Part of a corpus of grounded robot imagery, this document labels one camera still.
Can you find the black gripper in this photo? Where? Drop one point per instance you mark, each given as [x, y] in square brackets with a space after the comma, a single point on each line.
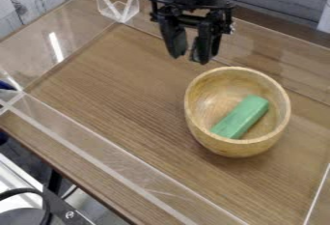
[189, 12]

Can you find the light brown wooden bowl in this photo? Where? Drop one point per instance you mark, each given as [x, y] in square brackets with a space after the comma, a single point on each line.
[214, 93]

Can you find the green rectangular block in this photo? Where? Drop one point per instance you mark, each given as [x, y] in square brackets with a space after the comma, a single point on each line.
[242, 117]

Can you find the blue object at left edge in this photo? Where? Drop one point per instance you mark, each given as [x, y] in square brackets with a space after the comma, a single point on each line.
[6, 86]

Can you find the black table leg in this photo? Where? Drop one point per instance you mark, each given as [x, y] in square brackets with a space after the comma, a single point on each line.
[55, 182]

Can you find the clear acrylic tray wall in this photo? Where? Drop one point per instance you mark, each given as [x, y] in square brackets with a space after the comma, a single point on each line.
[98, 108]

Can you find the black metal bracket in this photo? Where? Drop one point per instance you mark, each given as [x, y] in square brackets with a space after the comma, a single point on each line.
[65, 214]

